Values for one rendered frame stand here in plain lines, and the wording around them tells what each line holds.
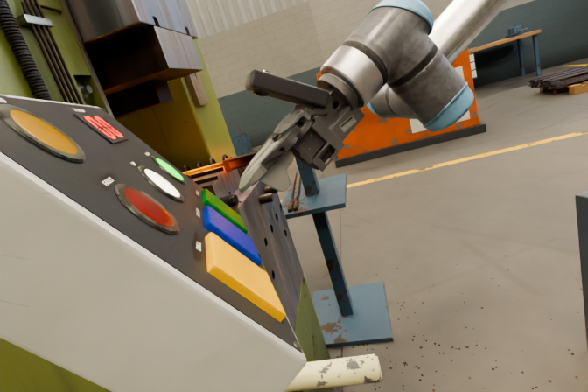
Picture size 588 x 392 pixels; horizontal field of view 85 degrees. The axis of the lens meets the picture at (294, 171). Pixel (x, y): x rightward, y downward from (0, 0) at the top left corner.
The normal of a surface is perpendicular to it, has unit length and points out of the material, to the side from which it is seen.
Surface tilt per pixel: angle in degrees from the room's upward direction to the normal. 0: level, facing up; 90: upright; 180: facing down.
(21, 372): 90
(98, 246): 90
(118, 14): 90
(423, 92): 109
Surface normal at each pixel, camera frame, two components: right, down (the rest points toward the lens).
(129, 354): 0.29, 0.15
